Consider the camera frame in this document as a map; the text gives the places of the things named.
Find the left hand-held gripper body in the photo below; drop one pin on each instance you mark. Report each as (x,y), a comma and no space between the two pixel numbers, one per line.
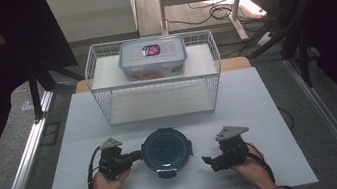
(112,161)

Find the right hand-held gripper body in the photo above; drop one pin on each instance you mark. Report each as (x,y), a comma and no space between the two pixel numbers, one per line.
(232,152)

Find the dark round lidded food container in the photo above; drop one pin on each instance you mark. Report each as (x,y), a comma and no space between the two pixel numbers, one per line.
(166,152)

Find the clear rectangular lidded food container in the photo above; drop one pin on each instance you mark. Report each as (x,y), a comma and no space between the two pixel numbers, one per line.
(152,58)

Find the person's right hand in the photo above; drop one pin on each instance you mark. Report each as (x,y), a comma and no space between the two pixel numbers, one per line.
(255,172)

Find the wooden board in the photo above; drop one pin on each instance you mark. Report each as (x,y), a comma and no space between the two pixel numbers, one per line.
(236,63)

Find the black metal stand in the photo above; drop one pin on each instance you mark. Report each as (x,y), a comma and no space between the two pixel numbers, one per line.
(301,51)
(35,94)

